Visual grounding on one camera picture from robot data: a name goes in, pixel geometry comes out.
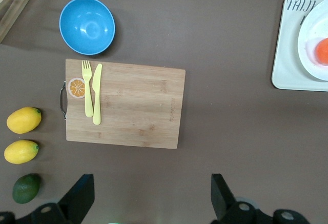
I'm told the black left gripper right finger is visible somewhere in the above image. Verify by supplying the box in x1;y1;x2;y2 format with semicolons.
210;173;311;224

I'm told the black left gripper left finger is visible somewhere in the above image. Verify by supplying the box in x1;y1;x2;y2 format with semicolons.
0;174;95;224

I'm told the orange fruit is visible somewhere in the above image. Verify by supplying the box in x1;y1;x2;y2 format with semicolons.
314;37;328;66

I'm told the white round plate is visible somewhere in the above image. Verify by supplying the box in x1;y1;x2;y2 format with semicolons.
297;0;328;82

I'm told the green avocado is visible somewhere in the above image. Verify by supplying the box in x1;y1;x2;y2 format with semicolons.
12;173;42;205

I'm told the yellow lemon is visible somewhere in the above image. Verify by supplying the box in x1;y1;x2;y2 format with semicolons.
6;107;42;134
4;139;39;165

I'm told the yellow plastic knife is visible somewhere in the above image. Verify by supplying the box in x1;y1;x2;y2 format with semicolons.
91;63;103;126

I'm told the yellow plastic fork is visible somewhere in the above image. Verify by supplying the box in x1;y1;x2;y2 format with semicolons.
81;59;94;118

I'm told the wooden cutting board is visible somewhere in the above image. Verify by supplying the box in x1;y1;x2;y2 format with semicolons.
60;58;186;150

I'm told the orange slice piece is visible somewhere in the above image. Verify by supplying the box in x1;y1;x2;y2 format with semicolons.
67;77;87;99

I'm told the cream tray with bear print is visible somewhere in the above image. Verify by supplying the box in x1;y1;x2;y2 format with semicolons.
271;0;328;93

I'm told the blue bowl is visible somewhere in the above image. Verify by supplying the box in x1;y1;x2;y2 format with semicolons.
59;0;116;55

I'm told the wooden peg cup rack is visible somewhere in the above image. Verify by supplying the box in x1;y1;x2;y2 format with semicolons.
0;0;44;44

